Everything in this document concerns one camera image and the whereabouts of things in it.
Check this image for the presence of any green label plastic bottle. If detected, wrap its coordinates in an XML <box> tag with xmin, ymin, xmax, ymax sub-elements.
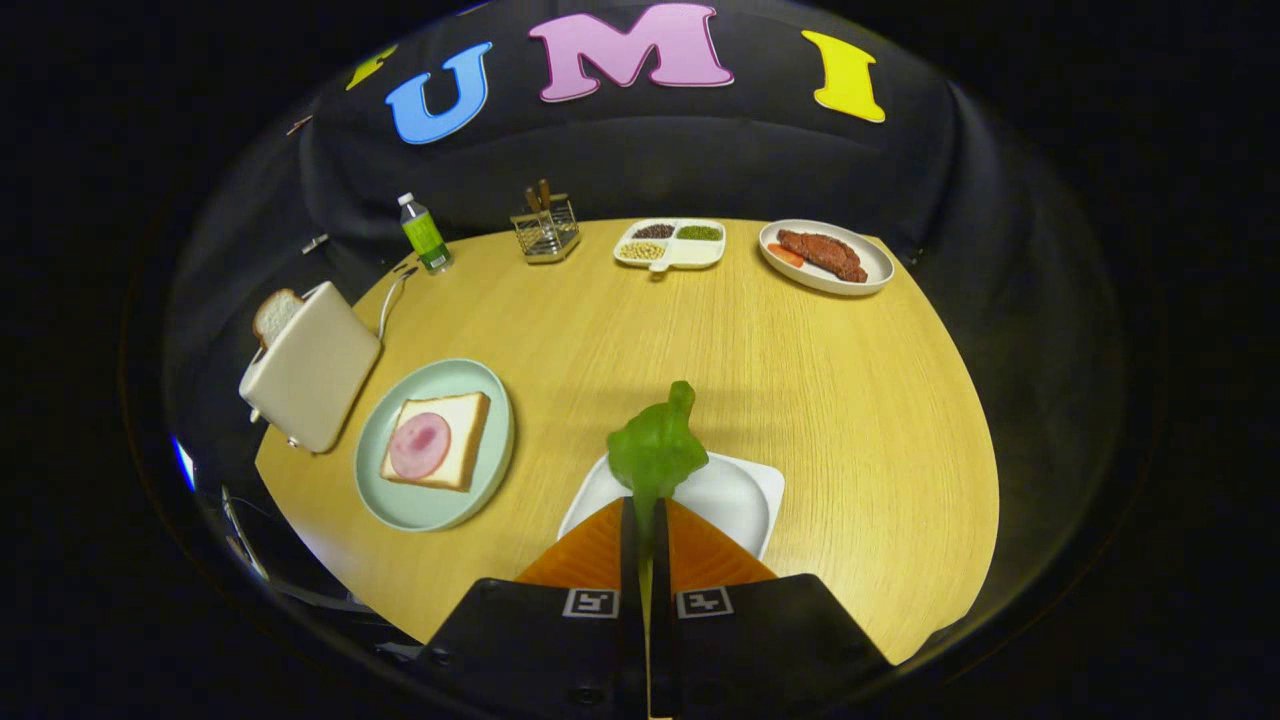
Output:
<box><xmin>398</xmin><ymin>192</ymin><xmax>454</xmax><ymax>276</ymax></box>

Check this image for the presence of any pink ham slice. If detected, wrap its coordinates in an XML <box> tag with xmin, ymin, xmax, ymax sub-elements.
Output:
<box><xmin>388</xmin><ymin>412</ymin><xmax>453</xmax><ymax>481</ymax></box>

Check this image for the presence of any white square plate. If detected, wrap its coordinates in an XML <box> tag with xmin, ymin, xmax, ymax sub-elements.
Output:
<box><xmin>557</xmin><ymin>452</ymin><xmax>786</xmax><ymax>561</ymax></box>

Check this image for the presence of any brown steak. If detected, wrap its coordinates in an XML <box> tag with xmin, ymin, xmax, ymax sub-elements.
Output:
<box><xmin>777</xmin><ymin>229</ymin><xmax>869</xmax><ymax>284</ymax></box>

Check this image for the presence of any white divided dish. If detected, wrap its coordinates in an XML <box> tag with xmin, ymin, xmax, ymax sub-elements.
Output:
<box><xmin>613</xmin><ymin>218</ymin><xmax>727</xmax><ymax>274</ymax></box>

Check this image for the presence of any white toaster cable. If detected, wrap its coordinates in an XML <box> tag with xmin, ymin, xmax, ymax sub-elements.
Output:
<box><xmin>378</xmin><ymin>265</ymin><xmax>421</xmax><ymax>341</ymax></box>

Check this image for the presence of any black backdrop cloth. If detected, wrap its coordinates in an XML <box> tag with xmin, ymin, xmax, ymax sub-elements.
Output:
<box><xmin>165</xmin><ymin>0</ymin><xmax>1126</xmax><ymax>601</ymax></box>

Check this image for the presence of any white toaster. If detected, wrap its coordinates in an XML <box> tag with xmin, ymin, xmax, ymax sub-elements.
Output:
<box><xmin>238</xmin><ymin>281</ymin><xmax>383</xmax><ymax>455</ymax></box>

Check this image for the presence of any green lettuce leaf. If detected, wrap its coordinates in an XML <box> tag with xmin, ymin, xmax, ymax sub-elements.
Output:
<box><xmin>606</xmin><ymin>380</ymin><xmax>710</xmax><ymax>621</ymax></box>

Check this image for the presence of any white bread slice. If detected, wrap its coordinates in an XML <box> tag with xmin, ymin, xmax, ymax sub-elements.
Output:
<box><xmin>380</xmin><ymin>391</ymin><xmax>492</xmax><ymax>493</ymax></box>

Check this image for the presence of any pale green round plate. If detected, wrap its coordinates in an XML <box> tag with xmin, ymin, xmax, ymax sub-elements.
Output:
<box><xmin>354</xmin><ymin>358</ymin><xmax>516</xmax><ymax>533</ymax></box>

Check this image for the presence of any brown crust toast slice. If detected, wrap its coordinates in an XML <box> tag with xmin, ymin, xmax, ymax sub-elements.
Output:
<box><xmin>252</xmin><ymin>288</ymin><xmax>306</xmax><ymax>349</ymax></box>

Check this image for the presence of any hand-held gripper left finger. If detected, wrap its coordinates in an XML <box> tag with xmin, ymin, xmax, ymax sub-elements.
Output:
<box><xmin>418</xmin><ymin>497</ymin><xmax>649</xmax><ymax>720</ymax></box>

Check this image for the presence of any round white plate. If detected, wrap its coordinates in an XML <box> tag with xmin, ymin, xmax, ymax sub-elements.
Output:
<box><xmin>758</xmin><ymin>219</ymin><xmax>896</xmax><ymax>297</ymax></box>

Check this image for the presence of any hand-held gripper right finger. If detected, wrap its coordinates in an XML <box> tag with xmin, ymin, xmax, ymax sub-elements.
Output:
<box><xmin>648</xmin><ymin>497</ymin><xmax>893</xmax><ymax>720</ymax></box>

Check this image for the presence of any metal wire utensil holder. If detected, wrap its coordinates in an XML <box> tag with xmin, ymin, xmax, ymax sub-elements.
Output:
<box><xmin>510</xmin><ymin>190</ymin><xmax>582</xmax><ymax>265</ymax></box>

